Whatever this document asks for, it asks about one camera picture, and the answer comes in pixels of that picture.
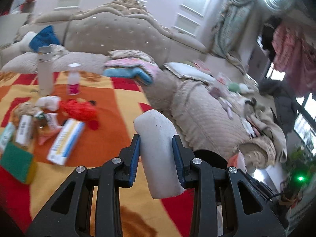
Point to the pink blue folded blankets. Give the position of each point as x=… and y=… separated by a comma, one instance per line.
x=131, y=64

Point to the pink hanging cloth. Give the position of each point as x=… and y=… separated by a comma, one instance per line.
x=295, y=57

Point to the green floral curtain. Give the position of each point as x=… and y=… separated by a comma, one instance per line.
x=230, y=25

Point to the green white small box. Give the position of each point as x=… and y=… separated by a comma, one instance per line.
x=6, y=136

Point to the white pillow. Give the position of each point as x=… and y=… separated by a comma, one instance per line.
x=184, y=71

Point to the white blue yellow box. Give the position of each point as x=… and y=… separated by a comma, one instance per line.
x=65, y=141

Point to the white barcode medicine box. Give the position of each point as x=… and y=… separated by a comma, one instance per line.
x=24, y=131

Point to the red plastic bag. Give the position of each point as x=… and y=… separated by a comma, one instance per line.
x=82, y=111

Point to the beige thermos bottle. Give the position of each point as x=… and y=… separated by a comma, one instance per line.
x=45, y=73

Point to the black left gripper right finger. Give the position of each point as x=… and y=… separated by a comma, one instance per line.
x=246, y=203

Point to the blue jacket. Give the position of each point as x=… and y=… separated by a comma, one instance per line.
x=44, y=38

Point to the white foam block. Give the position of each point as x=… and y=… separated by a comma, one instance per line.
x=156, y=132

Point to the white tissue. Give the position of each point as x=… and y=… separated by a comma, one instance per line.
x=50, y=103

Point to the green yellow sponge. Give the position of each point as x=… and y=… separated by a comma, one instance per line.
x=19, y=163

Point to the dark jacket on chair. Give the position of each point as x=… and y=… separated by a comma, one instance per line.
x=286, y=106

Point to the orange red patterned blanket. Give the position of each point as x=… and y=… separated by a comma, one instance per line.
x=118, y=103

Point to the beige tufted sofa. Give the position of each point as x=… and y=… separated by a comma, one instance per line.
x=118, y=25

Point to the white garment on sofa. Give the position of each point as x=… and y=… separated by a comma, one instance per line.
x=24, y=43

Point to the white pill bottle pink label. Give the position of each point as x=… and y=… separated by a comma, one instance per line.
x=73, y=81

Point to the beige quilted cover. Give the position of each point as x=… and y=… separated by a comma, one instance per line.
x=205, y=124

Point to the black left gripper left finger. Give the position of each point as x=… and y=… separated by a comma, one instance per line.
x=67, y=211

